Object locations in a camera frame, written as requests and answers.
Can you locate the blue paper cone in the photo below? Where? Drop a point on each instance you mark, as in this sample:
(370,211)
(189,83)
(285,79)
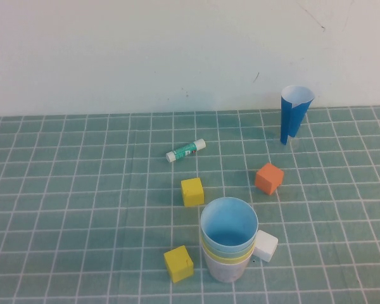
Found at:
(293,111)

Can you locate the white foam cube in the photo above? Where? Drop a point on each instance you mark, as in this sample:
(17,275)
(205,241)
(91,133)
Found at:
(266,245)

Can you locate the green and white glue stick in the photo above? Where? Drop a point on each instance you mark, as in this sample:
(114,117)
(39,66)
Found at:
(186,151)

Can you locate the pink plastic cup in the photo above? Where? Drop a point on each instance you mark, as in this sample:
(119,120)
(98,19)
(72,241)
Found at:
(227,272)

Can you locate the blue plastic cup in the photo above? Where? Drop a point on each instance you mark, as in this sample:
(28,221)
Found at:
(229,221)

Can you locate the orange foam cube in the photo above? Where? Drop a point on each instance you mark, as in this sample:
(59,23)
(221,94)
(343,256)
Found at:
(268,180)

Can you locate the yellow foam cube with notch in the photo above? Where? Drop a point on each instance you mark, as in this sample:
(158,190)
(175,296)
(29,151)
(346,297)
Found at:
(178,264)

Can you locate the plain yellow foam cube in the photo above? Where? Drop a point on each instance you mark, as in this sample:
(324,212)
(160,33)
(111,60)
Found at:
(192,193)

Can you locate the yellow plastic cup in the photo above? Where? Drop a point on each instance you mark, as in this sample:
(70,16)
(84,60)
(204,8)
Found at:
(228,260)

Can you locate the green checked tablecloth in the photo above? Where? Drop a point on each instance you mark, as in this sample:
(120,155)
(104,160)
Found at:
(50,206)

